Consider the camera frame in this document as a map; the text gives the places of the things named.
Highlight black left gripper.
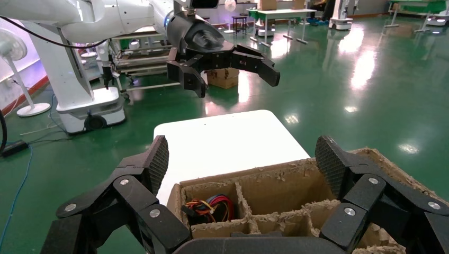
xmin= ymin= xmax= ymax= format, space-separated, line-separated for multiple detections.
xmin=166 ymin=12 xmax=282 ymax=99

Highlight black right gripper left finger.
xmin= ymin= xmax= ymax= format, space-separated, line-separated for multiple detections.
xmin=40 ymin=134 xmax=192 ymax=254

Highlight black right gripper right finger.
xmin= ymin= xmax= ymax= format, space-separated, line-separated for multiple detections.
xmin=315 ymin=135 xmax=449 ymax=254

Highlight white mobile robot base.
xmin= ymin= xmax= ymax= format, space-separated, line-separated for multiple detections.
xmin=329 ymin=0 xmax=354 ymax=31

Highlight small brown cardboard box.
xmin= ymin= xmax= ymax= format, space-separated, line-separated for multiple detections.
xmin=205 ymin=67 xmax=240 ymax=89

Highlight black stool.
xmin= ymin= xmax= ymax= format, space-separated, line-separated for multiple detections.
xmin=231 ymin=14 xmax=248 ymax=35

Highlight small white round fan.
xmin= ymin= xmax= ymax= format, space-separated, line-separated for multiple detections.
xmin=223 ymin=0 xmax=237 ymax=34

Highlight green topped white table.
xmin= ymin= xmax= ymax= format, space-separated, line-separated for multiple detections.
xmin=247 ymin=7 xmax=318 ymax=48

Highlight cardboard box with dividers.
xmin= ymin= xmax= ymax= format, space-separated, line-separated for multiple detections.
xmin=166 ymin=147 xmax=449 ymax=254

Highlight black power adapter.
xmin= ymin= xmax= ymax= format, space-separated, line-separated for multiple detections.
xmin=1 ymin=140 xmax=30 ymax=158

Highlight white standing fan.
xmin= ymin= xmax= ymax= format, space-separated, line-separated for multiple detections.
xmin=0 ymin=28 xmax=51 ymax=117

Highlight white robot column with base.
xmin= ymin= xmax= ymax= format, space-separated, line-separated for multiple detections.
xmin=30 ymin=26 xmax=126 ymax=135

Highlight green topped long table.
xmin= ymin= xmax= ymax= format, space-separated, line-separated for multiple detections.
xmin=384 ymin=0 xmax=449 ymax=34

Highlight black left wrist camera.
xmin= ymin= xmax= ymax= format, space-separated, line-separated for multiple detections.
xmin=174 ymin=0 xmax=221 ymax=15

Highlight power supply cables in box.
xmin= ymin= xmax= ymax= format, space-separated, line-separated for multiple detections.
xmin=182 ymin=194 xmax=235 ymax=225

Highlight metal frame workbench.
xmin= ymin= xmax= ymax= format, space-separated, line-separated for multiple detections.
xmin=109 ymin=26 xmax=181 ymax=94

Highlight blue floor cable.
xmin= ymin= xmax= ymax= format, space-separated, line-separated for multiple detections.
xmin=0 ymin=144 xmax=34 ymax=246

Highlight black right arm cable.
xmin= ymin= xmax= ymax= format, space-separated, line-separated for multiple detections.
xmin=0 ymin=110 xmax=8 ymax=155

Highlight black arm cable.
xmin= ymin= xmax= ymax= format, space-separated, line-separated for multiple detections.
xmin=0 ymin=15 xmax=113 ymax=50
xmin=0 ymin=110 xmax=8 ymax=155

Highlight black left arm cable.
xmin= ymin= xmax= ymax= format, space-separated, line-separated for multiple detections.
xmin=0 ymin=15 xmax=113 ymax=50

